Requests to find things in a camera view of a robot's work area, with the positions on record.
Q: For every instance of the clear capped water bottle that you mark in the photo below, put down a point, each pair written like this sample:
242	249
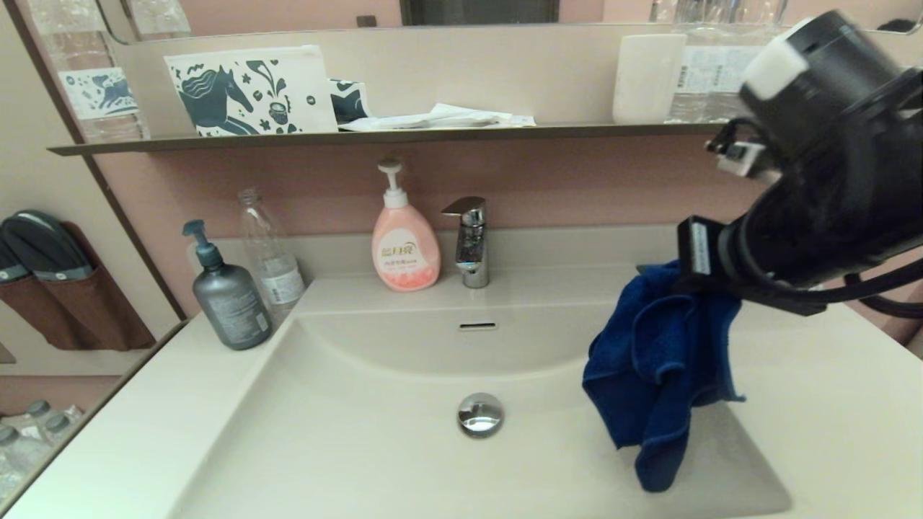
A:
40	412
60	427
11	454

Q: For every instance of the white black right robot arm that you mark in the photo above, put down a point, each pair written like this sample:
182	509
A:
887	209

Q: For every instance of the chrome sink drain stopper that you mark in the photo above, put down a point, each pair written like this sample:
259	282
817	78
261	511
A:
480	415

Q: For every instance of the small dark print pouch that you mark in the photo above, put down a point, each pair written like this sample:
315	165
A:
348	102

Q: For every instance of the grey metal wall shelf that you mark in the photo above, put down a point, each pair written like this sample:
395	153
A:
433	135

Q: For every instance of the clear labelled water bottle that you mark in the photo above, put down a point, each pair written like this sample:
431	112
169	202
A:
697	76
730	101

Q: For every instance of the empty clear plastic bottle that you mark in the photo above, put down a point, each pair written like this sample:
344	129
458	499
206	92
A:
269	244

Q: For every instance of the wall mirror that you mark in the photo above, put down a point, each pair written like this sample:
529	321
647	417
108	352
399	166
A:
288	11

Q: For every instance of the grey pump bottle teal pump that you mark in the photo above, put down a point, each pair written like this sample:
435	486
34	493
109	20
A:
229	305

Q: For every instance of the white ceramic sink basin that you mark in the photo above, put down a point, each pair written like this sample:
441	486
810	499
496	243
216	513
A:
360	432

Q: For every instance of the large white horse print pouch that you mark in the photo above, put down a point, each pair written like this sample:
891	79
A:
316	107

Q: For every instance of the water bottle horse print label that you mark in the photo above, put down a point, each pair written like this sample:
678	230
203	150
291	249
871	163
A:
106	99

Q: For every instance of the dark blue towel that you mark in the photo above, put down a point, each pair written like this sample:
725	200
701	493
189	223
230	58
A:
649	375

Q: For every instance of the brown slipper bag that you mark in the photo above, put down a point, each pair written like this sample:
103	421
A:
34	312
99	308

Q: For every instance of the pink hand soap pump bottle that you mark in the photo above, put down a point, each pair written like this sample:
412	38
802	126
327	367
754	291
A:
405	251

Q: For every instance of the white plastic wrapped packets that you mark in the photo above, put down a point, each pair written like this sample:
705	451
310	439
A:
447	117

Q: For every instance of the chrome faucet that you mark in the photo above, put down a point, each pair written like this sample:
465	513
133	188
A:
472	251

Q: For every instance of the grey slipper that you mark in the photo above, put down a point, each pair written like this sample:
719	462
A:
49	247
9	258

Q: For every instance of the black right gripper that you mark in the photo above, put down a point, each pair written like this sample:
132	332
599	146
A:
771	245

